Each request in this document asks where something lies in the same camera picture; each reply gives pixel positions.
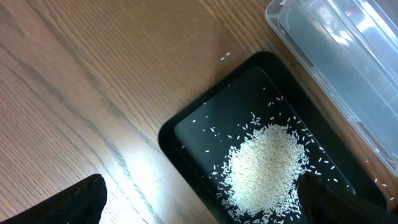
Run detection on clear plastic bin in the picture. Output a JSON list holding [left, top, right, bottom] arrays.
[[265, 0, 397, 174]]

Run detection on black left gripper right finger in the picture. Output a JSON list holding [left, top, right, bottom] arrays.
[[297, 174, 397, 224]]

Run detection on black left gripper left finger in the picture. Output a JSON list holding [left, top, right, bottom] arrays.
[[1, 174, 107, 224]]

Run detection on pile of rice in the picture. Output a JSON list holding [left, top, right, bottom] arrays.
[[180, 88, 340, 224]]

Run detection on black rectangular tray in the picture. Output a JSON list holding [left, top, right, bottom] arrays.
[[158, 52, 388, 223]]

